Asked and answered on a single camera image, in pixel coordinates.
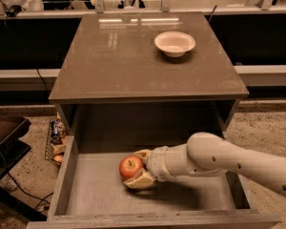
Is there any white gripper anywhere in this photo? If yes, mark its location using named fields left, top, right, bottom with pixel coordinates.
left=124, top=146, right=173, bottom=190

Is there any red apple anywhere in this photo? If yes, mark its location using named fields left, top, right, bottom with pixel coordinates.
left=119, top=156, right=144, bottom=180

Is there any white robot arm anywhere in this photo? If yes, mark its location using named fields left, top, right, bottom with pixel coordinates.
left=124, top=132, right=286, bottom=197

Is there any open grey top drawer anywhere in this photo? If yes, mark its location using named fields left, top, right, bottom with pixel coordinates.
left=26, top=102, right=281, bottom=229

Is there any grey cabinet with counter top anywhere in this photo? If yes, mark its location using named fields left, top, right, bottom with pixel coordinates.
left=48, top=11, right=250, bottom=151

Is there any blue drink can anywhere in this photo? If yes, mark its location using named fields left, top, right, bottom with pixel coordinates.
left=51, top=119, right=59, bottom=139

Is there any white bowl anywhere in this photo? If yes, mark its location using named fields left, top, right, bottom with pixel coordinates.
left=154, top=31, right=195, bottom=57

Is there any black stand with tray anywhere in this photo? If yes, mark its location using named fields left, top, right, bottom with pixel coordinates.
left=0, top=115, right=47, bottom=221

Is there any black power adapter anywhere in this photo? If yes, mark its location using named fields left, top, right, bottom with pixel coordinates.
left=6, top=5, right=22, bottom=17

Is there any wire basket with snacks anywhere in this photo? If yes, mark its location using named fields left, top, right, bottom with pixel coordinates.
left=45, top=117, right=68, bottom=167

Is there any black floor cable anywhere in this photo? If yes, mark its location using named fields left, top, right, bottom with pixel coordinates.
left=7, top=172, right=54, bottom=212

